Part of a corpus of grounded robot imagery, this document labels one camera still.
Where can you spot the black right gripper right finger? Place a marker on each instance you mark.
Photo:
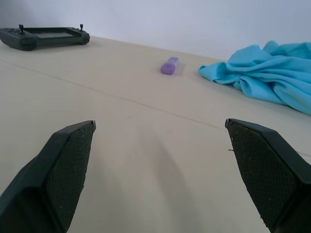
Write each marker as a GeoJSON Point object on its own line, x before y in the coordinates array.
{"type": "Point", "coordinates": [264, 174]}

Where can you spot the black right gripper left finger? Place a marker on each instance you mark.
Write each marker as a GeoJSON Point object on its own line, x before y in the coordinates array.
{"type": "Point", "coordinates": [56, 174]}

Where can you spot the light blue cloth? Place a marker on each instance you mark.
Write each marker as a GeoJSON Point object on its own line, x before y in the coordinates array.
{"type": "Point", "coordinates": [264, 70]}

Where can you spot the black handheld remote controller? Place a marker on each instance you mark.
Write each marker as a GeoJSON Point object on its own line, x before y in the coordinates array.
{"type": "Point", "coordinates": [42, 37]}

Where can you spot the small purple plastic case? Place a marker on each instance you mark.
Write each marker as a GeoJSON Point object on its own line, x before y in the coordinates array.
{"type": "Point", "coordinates": [169, 65]}

